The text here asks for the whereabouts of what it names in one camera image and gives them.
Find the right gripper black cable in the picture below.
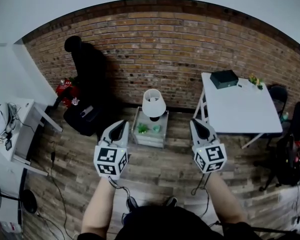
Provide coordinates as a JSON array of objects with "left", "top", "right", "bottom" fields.
[{"left": 190, "top": 172, "right": 211, "bottom": 219}]

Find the white headset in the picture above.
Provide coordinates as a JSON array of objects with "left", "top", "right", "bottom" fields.
[{"left": 0, "top": 103, "right": 11, "bottom": 133}]

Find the grey device on chair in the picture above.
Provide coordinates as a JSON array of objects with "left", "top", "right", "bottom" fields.
[{"left": 80, "top": 105, "right": 94, "bottom": 118}]

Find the person's black clothed torso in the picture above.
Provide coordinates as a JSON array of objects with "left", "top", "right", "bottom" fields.
[{"left": 77, "top": 205, "right": 265, "bottom": 240}]

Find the black standing fan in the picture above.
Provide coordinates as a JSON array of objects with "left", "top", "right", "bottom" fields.
[{"left": 0, "top": 167, "right": 39, "bottom": 219}]

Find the white folding table surface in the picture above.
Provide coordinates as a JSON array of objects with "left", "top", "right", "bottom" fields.
[{"left": 192, "top": 71, "right": 284, "bottom": 150}]

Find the black bag on stand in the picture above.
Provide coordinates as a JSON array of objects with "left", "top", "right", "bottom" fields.
[{"left": 254, "top": 133, "right": 300, "bottom": 193}]

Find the person's right forearm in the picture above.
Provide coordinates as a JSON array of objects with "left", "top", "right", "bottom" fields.
[{"left": 204, "top": 171, "right": 249, "bottom": 226}]

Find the person's left forearm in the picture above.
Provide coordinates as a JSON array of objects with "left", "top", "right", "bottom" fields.
[{"left": 81, "top": 175, "right": 116, "bottom": 236}]

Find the white shade table lamp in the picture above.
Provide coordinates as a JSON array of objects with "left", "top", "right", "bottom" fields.
[{"left": 141, "top": 88, "right": 167, "bottom": 123}]

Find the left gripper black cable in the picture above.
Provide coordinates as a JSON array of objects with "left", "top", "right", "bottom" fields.
[{"left": 108, "top": 177, "right": 131, "bottom": 211}]

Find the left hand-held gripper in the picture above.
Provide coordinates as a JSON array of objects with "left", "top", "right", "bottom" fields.
[{"left": 93, "top": 120, "right": 130, "bottom": 181}]

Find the white desk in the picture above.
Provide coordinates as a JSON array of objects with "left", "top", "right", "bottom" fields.
[{"left": 0, "top": 97, "right": 64, "bottom": 177}]

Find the black office chair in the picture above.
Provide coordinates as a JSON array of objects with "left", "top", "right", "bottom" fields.
[{"left": 62, "top": 35, "right": 108, "bottom": 138}]

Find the black folding chair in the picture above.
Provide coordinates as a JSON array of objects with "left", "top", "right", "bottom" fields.
[{"left": 266, "top": 84, "right": 289, "bottom": 118}]

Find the red gift bag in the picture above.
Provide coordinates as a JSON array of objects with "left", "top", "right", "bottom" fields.
[{"left": 55, "top": 77, "right": 81, "bottom": 109}]

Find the person's shoe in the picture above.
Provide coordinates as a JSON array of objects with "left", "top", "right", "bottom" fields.
[
  {"left": 126, "top": 195, "right": 139, "bottom": 213},
  {"left": 164, "top": 196, "right": 179, "bottom": 208}
]

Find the black floor power cable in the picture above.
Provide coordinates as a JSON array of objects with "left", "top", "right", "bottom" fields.
[{"left": 37, "top": 140, "right": 67, "bottom": 240}]

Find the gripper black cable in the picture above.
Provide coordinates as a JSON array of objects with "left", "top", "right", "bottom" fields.
[
  {"left": 190, "top": 172, "right": 211, "bottom": 219},
  {"left": 108, "top": 177, "right": 131, "bottom": 211}
]

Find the small yellow flower pot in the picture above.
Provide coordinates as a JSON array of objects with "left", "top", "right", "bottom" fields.
[{"left": 248, "top": 73, "right": 265, "bottom": 91}]

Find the tangle of desk cables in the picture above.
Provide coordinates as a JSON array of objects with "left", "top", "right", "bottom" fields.
[{"left": 0, "top": 101, "right": 38, "bottom": 145}]

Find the mirrored side table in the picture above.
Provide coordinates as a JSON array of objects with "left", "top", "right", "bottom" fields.
[{"left": 131, "top": 106, "right": 170, "bottom": 149}]

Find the person's right shoe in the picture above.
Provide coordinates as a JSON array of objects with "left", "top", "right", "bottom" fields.
[{"left": 164, "top": 196, "right": 179, "bottom": 208}]

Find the black rectangular box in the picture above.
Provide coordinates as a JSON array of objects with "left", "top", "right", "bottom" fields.
[{"left": 209, "top": 69, "right": 240, "bottom": 90}]

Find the person's left shoe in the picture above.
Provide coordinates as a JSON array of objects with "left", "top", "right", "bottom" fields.
[{"left": 126, "top": 195, "right": 139, "bottom": 213}]

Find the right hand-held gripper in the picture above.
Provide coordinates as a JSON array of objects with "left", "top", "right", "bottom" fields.
[{"left": 189, "top": 118, "right": 228, "bottom": 174}]

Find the small green potted plant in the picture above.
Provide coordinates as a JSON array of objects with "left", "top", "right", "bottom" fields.
[{"left": 136, "top": 122, "right": 150, "bottom": 135}]

